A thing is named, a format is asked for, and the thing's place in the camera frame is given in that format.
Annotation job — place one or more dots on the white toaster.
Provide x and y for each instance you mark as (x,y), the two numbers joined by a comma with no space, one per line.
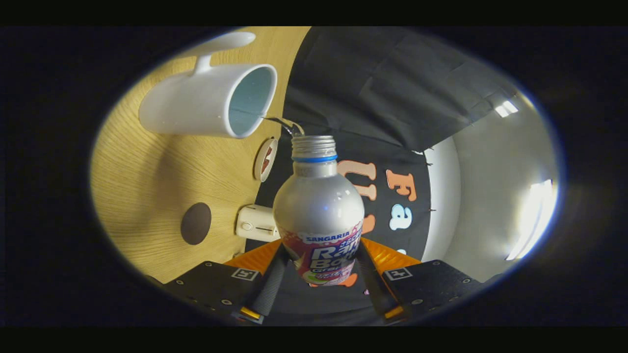
(255,223)

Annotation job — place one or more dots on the ceiling light panel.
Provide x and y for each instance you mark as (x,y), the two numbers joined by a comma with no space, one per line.
(532,215)

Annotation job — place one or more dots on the wooden table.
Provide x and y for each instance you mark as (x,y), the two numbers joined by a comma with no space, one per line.
(147,196)

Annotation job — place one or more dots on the white cup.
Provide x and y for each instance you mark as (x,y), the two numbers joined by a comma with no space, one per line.
(196,103)

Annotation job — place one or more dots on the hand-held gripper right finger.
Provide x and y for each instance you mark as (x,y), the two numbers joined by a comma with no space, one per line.
(375,289)

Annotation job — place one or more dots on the ceiling tube light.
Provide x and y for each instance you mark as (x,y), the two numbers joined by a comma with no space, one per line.
(506,109)

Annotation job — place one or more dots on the white plate with red food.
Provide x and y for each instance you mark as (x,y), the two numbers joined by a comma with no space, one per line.
(265,159)

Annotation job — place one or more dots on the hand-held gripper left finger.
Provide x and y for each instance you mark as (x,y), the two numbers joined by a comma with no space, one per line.
(270,289)

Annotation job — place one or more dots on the silver juice bottle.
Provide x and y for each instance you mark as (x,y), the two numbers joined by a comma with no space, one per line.
(319,206)

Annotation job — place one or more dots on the brown round coaster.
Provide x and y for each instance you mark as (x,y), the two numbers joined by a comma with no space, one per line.
(196,223)

